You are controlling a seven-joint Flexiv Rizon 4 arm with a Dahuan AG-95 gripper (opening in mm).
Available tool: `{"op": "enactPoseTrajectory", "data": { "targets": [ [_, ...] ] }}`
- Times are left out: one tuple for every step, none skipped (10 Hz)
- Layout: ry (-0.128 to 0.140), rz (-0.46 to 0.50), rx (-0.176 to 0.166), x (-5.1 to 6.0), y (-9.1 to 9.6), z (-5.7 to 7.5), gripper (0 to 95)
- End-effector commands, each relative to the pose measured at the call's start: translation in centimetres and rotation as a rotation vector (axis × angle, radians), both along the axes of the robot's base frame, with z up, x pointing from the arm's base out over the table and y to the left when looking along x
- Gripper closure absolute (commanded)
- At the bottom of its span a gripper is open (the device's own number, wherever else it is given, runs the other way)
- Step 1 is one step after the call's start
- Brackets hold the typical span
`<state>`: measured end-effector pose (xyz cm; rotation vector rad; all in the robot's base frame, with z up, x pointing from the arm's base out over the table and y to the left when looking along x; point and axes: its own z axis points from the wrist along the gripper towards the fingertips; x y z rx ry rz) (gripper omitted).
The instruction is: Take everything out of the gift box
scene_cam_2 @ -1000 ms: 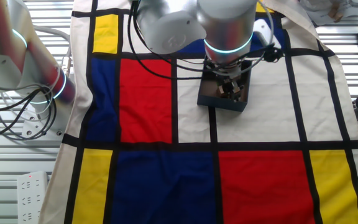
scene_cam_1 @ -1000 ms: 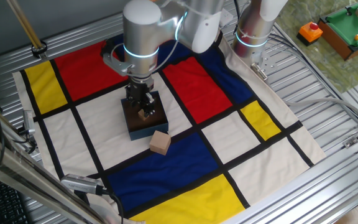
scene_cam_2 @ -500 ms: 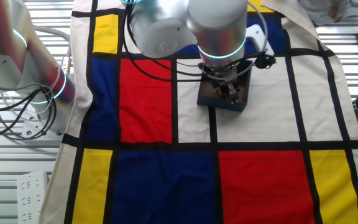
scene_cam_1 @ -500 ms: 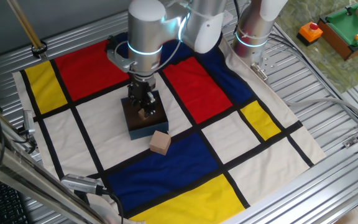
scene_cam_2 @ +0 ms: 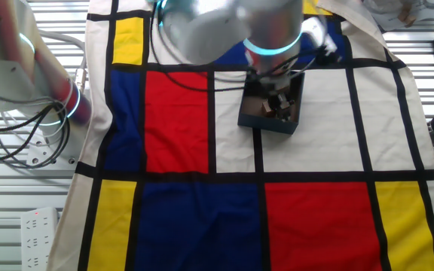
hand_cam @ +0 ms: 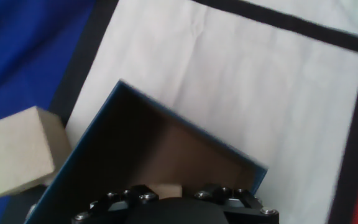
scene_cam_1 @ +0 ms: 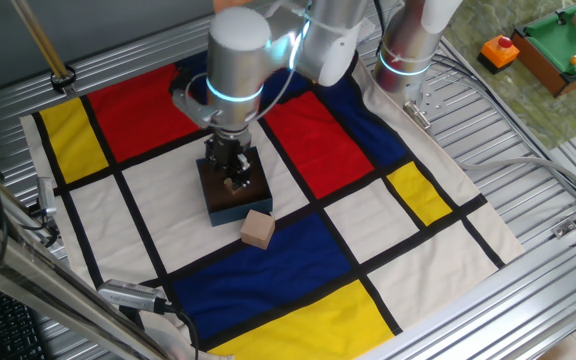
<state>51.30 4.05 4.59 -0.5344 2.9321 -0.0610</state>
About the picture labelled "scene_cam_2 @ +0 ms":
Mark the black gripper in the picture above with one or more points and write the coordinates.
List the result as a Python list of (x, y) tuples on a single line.
[(273, 87)]

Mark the small wooden cube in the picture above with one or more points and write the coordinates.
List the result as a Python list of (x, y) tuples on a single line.
[(266, 109)]

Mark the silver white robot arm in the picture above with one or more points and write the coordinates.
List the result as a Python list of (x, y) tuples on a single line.
[(220, 26)]

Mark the dark blue gift box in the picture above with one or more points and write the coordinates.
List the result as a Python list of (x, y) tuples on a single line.
[(266, 126)]

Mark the colour block patterned cloth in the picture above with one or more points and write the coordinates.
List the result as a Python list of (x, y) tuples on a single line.
[(202, 218)]

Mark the crumpled white paper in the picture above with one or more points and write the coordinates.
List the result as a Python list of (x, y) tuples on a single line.
[(386, 15)]

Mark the white power strip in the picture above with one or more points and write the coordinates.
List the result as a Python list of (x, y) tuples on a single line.
[(38, 237)]

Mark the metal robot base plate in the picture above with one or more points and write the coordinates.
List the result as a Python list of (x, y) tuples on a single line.
[(36, 162)]

